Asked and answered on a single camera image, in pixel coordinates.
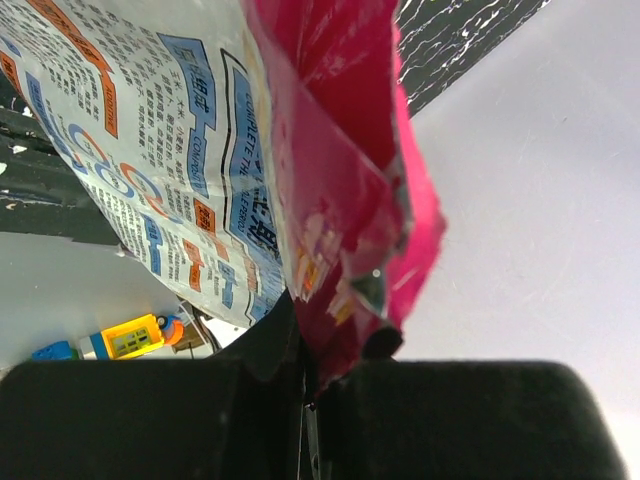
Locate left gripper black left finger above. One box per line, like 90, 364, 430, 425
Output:
1, 295, 303, 479

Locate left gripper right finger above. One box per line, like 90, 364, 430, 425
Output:
314, 328, 627, 479

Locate pink pet food bag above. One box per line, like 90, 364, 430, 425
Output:
1, 1, 445, 385

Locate red toy block car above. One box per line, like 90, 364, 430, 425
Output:
31, 313, 206, 361

